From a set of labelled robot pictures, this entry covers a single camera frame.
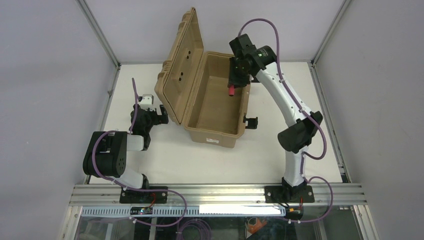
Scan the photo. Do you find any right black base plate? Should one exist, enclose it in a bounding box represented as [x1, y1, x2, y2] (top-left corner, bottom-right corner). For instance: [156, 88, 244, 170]
[264, 185, 315, 204]

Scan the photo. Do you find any white slotted cable duct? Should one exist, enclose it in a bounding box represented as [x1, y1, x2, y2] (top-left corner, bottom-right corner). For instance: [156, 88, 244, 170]
[81, 204, 286, 218]

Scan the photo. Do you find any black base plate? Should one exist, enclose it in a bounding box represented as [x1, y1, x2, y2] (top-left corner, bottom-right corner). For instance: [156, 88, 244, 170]
[119, 186, 168, 204]
[264, 185, 315, 204]

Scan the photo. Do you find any tan plastic tool bin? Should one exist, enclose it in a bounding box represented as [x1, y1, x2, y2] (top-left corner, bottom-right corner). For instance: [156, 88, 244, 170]
[154, 7, 250, 148]

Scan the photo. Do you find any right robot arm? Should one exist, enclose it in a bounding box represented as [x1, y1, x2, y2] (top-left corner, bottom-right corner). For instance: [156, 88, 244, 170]
[227, 34, 323, 202]

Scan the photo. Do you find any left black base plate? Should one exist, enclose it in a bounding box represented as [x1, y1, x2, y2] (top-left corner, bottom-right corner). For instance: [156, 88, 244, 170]
[119, 186, 168, 204]

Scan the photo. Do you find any orange object below table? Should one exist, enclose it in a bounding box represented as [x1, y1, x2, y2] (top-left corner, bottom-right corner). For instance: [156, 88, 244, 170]
[245, 217, 268, 235]

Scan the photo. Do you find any red handled screwdriver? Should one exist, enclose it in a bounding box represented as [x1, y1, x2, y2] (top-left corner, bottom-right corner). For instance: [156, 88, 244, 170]
[228, 85, 235, 97]

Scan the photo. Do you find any aluminium frame rail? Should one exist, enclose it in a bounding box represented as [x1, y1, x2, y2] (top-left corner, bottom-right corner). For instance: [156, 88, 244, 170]
[69, 183, 367, 207]

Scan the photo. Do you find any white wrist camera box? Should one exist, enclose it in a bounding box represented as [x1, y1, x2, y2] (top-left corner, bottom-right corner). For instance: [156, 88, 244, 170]
[138, 94, 154, 110]

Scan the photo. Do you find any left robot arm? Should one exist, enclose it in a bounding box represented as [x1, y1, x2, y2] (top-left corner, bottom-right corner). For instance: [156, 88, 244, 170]
[82, 104, 169, 190]

